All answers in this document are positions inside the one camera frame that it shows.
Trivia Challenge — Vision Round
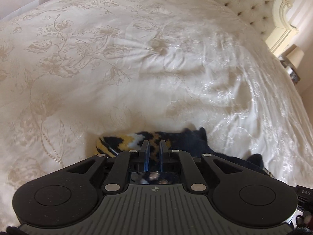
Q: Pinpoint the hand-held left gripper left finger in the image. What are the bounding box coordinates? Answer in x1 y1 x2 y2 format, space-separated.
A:
65 140 149 195

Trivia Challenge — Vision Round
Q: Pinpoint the cream shade table lamp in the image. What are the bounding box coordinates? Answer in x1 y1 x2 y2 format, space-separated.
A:
286 44 305 69

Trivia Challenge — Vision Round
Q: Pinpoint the cream tufted headboard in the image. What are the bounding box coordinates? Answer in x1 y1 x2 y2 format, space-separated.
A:
193 0 300 54

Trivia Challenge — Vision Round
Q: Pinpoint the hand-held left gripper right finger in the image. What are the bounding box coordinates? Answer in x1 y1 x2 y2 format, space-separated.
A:
159 140 244 195

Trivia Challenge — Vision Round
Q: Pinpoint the navy yellow patterned knit sweater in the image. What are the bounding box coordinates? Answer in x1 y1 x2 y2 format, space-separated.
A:
95 127 272 185

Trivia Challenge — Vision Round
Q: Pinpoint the white floral bedspread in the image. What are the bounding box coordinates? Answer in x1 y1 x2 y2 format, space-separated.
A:
0 0 313 228

